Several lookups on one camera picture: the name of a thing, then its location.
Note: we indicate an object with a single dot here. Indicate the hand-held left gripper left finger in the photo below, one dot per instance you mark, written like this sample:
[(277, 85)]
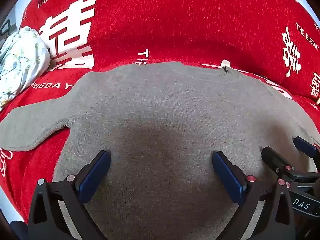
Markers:
[(92, 180)]

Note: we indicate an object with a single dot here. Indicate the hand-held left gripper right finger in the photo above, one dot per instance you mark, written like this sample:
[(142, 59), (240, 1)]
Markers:
[(228, 177)]

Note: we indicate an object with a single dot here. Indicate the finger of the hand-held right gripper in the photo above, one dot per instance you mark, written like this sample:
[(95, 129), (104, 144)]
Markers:
[(273, 158), (305, 146)]

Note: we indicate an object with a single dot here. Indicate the grey knit sweater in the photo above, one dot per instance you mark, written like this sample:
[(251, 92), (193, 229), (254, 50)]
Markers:
[(160, 110)]

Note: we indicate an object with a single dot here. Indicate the dark blue cloth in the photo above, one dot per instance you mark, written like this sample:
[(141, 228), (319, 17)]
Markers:
[(18, 228)]

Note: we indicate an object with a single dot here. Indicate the white floral cloth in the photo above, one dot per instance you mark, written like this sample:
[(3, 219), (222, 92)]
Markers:
[(22, 55)]

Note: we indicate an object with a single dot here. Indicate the red printed blanket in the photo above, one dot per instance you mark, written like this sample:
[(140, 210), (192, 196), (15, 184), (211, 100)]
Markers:
[(162, 17)]

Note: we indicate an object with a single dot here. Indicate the black chair back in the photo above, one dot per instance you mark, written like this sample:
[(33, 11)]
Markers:
[(5, 28)]

